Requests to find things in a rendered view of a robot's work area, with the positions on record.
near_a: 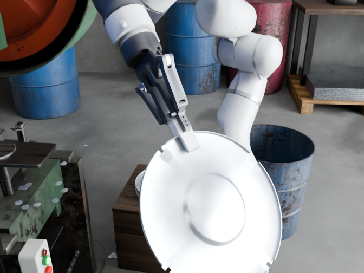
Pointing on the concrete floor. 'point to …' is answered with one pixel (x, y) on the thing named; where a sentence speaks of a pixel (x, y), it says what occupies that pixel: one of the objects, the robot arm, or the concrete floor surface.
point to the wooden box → (132, 231)
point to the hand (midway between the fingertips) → (183, 134)
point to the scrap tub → (284, 167)
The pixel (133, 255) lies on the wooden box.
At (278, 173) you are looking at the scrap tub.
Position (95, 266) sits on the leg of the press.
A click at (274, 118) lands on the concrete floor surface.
